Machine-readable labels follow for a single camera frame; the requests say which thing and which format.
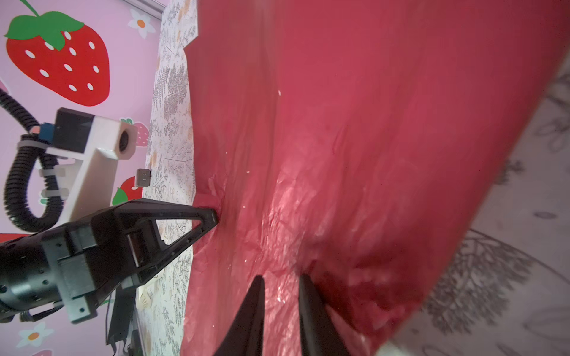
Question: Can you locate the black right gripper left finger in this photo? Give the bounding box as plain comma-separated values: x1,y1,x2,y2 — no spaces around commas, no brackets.
214,275,265,356

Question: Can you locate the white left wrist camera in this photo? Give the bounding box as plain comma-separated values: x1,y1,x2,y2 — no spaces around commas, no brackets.
39,108,138,225

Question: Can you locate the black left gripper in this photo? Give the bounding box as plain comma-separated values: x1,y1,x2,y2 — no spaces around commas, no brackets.
1,199,218,323

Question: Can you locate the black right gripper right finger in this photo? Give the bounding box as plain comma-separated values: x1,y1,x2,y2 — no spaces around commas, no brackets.
298,274,350,356

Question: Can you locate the dark red wrapping paper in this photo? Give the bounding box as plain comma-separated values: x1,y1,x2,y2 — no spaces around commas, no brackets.
181,1,569,355

